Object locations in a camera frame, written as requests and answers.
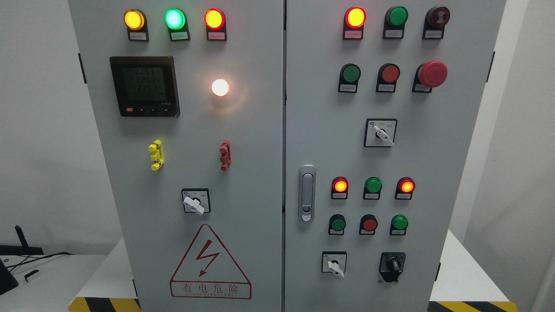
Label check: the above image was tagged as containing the black rotary knob switch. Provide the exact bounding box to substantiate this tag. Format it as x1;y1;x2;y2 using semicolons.
379;252;406;283

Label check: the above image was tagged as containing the grey electrical cabinet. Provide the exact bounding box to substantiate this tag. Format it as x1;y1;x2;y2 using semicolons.
68;0;506;312

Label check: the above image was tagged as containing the red terminal connector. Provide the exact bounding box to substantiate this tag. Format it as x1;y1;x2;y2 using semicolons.
219;140;231;172

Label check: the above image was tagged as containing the red lit indicator lower left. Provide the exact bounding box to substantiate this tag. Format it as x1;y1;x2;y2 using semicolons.
331;176;349;199

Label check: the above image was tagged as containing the green push button lower left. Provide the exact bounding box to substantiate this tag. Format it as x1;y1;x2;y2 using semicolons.
328;214;346;235

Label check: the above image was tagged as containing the white lit indicator lamp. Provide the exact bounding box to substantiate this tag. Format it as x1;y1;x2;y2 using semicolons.
211;78;230;97

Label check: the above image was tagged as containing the green indicator lower middle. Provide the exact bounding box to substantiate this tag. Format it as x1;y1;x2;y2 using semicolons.
363;176;382;200

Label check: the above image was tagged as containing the green push button upper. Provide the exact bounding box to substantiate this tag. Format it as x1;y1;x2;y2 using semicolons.
338;63;361;93

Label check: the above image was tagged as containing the red push button lower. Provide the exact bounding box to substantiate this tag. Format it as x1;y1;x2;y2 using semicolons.
359;214;378;235

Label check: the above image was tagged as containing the red push button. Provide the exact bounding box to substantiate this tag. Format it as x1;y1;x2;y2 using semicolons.
376;63;400;93
359;214;378;235

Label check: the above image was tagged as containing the yellow terminal connector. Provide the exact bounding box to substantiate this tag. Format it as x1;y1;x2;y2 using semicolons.
147;140;165;171

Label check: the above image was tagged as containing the red lit indicator lower right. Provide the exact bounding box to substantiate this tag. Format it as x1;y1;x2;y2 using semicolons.
395;176;415;200

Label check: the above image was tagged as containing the red electric hazard sticker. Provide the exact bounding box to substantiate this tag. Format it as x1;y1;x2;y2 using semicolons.
170;224;252;299

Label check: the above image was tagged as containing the red push button upper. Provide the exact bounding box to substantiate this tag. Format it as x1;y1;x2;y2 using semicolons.
376;63;400;93

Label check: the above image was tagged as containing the red lit indicator light left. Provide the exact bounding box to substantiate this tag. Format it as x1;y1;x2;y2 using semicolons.
204;8;227;41

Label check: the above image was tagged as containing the black digital power meter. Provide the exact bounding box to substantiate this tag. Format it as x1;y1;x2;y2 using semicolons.
110;56;180;118

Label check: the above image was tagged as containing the red lit indicator top right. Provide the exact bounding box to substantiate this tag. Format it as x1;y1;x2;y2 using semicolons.
343;6;366;41

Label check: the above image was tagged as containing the green lit indicator light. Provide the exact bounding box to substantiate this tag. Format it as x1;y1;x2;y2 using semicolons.
164;8;190;42

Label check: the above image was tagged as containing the red emergency stop mushroom button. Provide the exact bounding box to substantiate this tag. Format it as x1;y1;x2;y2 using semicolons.
412;60;448;93

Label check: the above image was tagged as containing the green indicator top right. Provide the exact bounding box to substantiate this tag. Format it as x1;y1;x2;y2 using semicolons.
382;6;408;39

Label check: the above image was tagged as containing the yellow indicator light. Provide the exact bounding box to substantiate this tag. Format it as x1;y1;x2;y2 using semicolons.
123;9;149;42

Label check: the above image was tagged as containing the small white usb adapter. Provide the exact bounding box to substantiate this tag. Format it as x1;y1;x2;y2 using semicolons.
24;269;40;283

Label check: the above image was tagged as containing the black device with antenna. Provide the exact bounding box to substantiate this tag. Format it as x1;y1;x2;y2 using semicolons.
0;225;44;256

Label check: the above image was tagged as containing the black object at left edge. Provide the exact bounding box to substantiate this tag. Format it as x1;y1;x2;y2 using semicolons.
0;258;19;296

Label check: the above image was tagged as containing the silver door latch handle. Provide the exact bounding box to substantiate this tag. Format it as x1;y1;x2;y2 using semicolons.
298;165;317;222

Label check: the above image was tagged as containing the white selector switch left door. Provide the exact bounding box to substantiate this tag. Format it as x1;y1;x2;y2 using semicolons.
182;188;211;215

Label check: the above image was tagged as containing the white selector switch upper right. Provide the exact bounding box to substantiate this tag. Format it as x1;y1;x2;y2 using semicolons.
363;118;397;147

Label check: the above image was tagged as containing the white selector switch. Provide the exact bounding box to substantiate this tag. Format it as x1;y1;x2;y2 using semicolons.
321;251;347;278
363;118;397;147

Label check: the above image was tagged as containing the white selector switch bottom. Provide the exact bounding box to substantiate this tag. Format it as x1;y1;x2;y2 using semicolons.
321;251;347;278

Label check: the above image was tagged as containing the black cable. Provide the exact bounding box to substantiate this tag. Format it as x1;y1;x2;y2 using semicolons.
2;252;74;273

